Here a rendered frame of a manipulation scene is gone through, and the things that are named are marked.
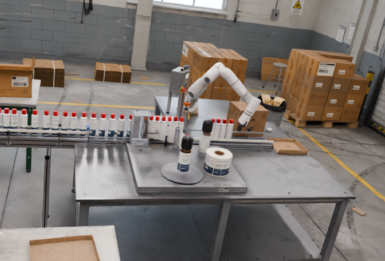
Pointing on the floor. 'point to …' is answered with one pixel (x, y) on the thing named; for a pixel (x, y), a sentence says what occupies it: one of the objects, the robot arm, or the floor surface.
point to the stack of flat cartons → (47, 72)
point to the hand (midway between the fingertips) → (239, 129)
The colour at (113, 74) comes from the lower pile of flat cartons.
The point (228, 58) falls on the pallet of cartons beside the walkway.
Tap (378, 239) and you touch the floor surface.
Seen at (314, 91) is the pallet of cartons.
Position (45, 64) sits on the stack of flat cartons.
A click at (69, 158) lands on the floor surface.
